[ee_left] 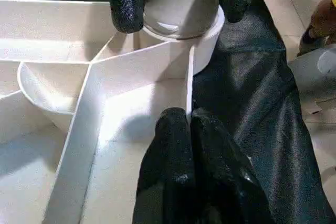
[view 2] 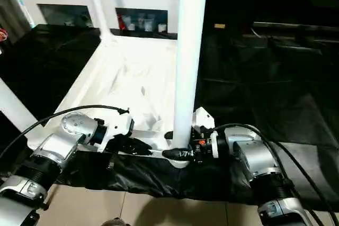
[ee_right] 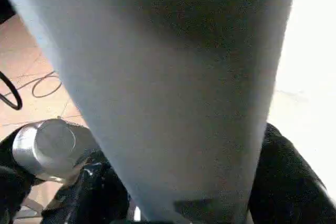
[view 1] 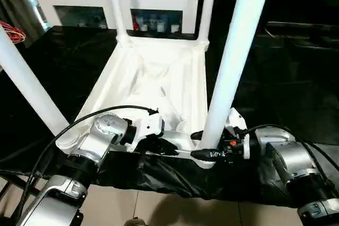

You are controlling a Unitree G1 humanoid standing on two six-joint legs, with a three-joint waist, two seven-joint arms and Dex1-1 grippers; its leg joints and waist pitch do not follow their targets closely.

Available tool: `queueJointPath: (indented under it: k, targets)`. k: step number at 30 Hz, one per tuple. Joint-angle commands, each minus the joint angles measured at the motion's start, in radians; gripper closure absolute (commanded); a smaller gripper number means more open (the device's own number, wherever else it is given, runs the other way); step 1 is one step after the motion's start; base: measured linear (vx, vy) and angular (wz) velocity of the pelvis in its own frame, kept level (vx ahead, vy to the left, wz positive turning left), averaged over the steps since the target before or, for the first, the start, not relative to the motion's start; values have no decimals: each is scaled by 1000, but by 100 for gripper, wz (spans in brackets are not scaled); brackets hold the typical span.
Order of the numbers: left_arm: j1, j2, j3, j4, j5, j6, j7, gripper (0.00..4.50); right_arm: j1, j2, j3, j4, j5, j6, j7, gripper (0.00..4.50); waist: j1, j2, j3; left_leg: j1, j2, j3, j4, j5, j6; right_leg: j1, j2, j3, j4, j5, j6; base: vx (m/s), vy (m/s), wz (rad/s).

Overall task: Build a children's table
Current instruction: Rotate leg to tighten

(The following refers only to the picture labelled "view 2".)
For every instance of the black work mat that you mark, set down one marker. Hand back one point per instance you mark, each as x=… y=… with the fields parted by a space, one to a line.
x=275 y=93

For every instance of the small tan block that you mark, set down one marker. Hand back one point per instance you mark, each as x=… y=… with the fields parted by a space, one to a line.
x=219 y=26

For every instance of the white plastic table top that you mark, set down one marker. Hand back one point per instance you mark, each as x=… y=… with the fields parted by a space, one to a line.
x=132 y=72

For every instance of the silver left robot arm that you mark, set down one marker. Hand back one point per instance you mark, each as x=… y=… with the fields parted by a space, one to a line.
x=66 y=136

